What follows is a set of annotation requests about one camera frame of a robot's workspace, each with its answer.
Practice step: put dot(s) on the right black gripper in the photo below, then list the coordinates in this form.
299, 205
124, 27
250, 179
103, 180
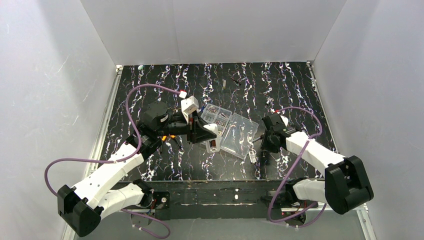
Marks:
268, 140

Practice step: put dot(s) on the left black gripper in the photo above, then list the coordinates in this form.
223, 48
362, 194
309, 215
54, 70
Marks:
192, 131

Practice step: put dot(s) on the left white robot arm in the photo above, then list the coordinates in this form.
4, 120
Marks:
91, 200

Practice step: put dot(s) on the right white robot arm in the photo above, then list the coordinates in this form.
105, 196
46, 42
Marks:
345, 184

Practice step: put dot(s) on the clear plastic screw box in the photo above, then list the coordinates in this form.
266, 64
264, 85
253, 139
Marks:
236, 132

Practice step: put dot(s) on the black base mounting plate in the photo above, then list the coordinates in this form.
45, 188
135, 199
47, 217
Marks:
216, 199

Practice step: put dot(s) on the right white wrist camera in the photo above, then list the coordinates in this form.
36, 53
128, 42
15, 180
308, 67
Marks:
284, 119

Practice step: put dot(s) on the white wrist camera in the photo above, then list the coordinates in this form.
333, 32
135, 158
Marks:
189, 104
284, 119

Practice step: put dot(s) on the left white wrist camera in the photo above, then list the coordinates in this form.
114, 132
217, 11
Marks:
189, 104

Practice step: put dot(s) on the orange handled pliers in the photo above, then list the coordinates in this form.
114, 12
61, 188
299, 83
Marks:
172, 138

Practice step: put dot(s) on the aluminium frame rail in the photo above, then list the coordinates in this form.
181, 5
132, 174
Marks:
69, 233

